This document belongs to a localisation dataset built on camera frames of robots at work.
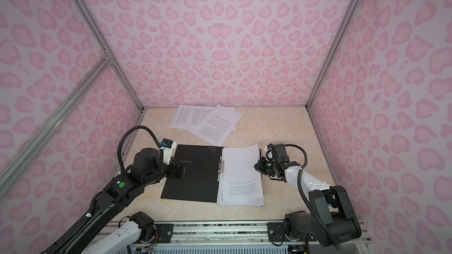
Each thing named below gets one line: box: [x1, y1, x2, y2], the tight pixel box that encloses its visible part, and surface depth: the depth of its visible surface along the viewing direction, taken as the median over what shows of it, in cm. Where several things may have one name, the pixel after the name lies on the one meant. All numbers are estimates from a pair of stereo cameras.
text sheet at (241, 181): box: [221, 142, 262, 203], surface depth 88 cm
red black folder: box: [160, 144, 262, 203], surface depth 87 cm
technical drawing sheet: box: [216, 175, 265, 207], surface depth 83 cm
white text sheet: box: [190, 104, 244, 147], surface depth 112 cm
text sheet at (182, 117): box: [169, 104, 195, 129], surface depth 117 cm
